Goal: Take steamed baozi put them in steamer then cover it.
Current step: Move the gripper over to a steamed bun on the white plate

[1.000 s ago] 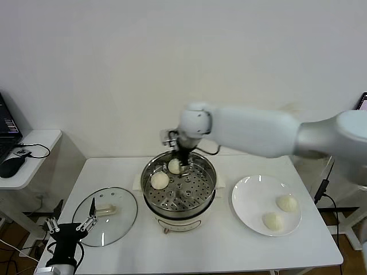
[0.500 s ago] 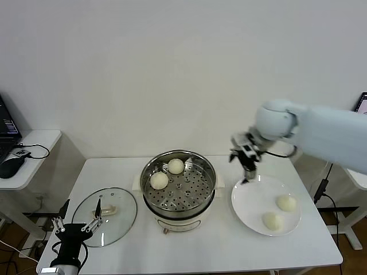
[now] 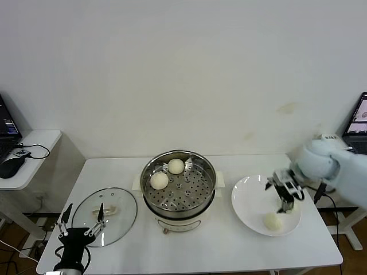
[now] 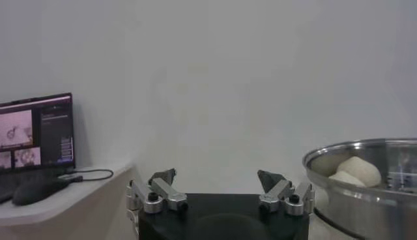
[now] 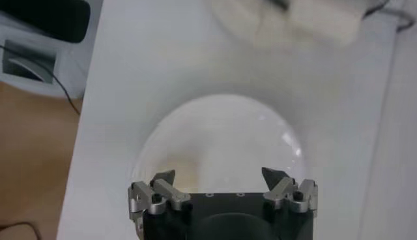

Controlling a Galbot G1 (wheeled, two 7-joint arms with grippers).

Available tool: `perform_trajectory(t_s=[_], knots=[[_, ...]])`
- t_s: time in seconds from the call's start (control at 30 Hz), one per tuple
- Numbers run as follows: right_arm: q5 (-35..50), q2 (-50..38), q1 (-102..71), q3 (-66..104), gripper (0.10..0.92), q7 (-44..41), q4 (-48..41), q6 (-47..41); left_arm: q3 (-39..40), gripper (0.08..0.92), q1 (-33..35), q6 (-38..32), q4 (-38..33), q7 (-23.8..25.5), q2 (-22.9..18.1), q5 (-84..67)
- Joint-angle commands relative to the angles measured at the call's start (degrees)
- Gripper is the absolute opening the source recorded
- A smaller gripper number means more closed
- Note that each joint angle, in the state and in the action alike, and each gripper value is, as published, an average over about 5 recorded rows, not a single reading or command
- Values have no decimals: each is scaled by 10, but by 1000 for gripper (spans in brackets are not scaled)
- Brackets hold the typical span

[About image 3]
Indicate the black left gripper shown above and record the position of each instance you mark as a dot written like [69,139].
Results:
[73,240]

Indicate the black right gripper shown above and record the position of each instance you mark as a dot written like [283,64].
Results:
[282,186]

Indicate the white steamed baozi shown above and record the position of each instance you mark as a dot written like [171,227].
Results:
[175,166]
[159,181]
[296,208]
[272,222]

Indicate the round glass pot lid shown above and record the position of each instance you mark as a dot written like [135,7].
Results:
[120,226]

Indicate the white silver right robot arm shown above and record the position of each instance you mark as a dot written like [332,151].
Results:
[318,163]

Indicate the stainless steel steamer pot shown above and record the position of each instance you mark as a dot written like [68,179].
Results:
[183,200]

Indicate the round white plate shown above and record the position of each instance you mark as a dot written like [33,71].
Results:
[249,200]

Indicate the white label with black print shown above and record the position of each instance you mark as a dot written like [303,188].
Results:
[331,137]

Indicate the black computer mouse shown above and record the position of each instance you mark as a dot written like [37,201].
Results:
[10,167]

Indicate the white side table with mouse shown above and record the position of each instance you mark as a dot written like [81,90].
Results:
[43,137]

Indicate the small device with QR code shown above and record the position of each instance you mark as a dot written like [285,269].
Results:
[20,153]

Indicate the white electric cooker base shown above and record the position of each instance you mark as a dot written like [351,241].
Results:
[180,223]

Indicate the grey laptop with bright screen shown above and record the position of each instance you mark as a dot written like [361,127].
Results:
[358,120]

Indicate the black laptop with dark screen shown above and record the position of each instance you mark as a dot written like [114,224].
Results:
[7,123]

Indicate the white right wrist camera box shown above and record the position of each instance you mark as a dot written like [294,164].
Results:
[292,187]

